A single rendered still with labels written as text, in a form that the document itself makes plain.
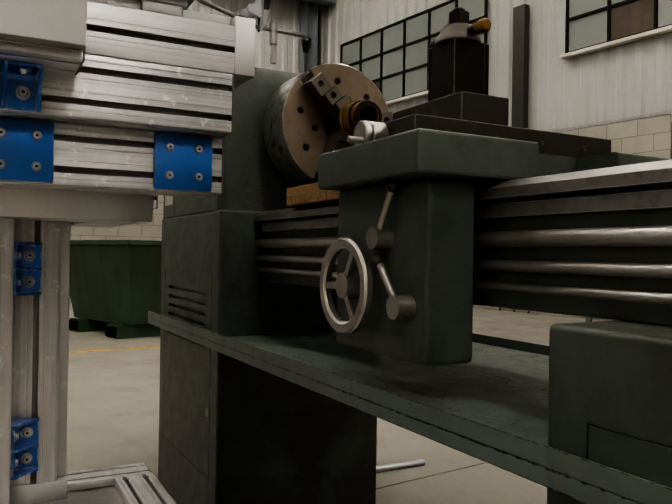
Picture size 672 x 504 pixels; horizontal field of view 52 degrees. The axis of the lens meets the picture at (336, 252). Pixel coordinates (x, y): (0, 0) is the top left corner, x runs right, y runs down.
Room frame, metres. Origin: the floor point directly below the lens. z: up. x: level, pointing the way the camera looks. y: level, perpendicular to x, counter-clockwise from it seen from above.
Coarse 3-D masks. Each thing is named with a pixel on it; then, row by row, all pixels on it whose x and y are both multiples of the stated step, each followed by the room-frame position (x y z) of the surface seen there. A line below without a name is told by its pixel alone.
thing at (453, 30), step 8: (448, 24) 1.17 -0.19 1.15; (456, 24) 1.16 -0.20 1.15; (464, 24) 1.16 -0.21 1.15; (440, 32) 1.18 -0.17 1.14; (448, 32) 1.16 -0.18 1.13; (456, 32) 1.15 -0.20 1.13; (464, 32) 1.15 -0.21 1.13; (440, 40) 1.17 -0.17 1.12; (472, 40) 1.16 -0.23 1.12; (480, 40) 1.17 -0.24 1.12
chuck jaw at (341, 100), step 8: (304, 80) 1.69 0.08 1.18; (312, 80) 1.65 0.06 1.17; (320, 80) 1.67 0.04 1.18; (312, 88) 1.67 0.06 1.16; (320, 88) 1.66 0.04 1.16; (328, 88) 1.67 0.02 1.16; (336, 88) 1.66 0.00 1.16; (312, 96) 1.70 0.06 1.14; (320, 96) 1.67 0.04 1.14; (328, 96) 1.65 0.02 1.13; (336, 96) 1.66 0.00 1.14; (344, 96) 1.65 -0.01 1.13; (320, 104) 1.70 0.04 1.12; (328, 104) 1.67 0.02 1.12; (336, 104) 1.64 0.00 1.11; (344, 104) 1.65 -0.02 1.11; (328, 112) 1.69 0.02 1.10; (336, 112) 1.67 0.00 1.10
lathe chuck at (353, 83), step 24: (312, 72) 1.70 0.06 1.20; (336, 72) 1.73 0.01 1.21; (360, 72) 1.76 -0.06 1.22; (288, 96) 1.67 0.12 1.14; (360, 96) 1.76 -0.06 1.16; (288, 120) 1.67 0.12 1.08; (312, 120) 1.70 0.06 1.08; (336, 120) 1.82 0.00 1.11; (288, 144) 1.67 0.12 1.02; (312, 144) 1.70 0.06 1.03; (288, 168) 1.74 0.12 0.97; (312, 168) 1.70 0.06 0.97
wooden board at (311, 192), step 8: (312, 184) 1.46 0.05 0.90; (288, 192) 1.57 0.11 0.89; (296, 192) 1.53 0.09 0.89; (304, 192) 1.49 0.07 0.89; (312, 192) 1.46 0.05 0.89; (320, 192) 1.43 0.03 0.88; (328, 192) 1.39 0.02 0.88; (336, 192) 1.36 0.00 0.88; (288, 200) 1.57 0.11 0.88; (296, 200) 1.53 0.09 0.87; (304, 200) 1.49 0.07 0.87; (312, 200) 1.46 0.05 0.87; (320, 200) 1.43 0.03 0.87; (328, 200) 1.41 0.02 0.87; (336, 200) 1.41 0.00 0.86
